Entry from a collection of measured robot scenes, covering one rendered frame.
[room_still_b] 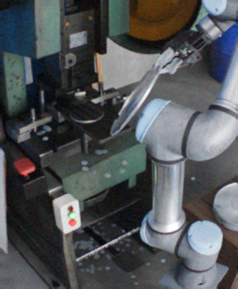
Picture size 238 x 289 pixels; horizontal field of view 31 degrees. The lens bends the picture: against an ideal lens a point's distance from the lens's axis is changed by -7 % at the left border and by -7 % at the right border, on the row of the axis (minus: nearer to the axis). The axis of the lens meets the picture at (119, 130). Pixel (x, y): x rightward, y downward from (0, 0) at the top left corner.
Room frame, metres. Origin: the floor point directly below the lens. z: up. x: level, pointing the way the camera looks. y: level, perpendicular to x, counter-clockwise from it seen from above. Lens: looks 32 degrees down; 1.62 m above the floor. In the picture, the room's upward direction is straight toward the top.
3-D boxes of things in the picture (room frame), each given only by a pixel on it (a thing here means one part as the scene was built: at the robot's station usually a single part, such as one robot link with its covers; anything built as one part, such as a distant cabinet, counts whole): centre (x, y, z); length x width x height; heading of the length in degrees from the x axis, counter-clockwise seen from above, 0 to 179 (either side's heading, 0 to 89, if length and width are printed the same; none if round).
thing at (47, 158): (1.53, 0.20, 0.68); 0.45 x 0.30 x 0.06; 129
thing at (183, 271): (0.91, -0.26, 0.50); 0.15 x 0.15 x 0.10
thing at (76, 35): (1.50, 0.17, 1.04); 0.17 x 0.15 x 0.30; 39
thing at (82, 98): (1.53, 0.19, 0.76); 0.15 x 0.09 x 0.05; 129
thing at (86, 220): (1.54, 0.20, 0.31); 0.43 x 0.42 x 0.01; 129
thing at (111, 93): (1.64, 0.06, 0.76); 0.17 x 0.06 x 0.10; 129
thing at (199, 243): (0.91, -0.26, 0.62); 0.13 x 0.12 x 0.14; 57
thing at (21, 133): (1.43, 0.33, 0.76); 0.17 x 0.06 x 0.10; 129
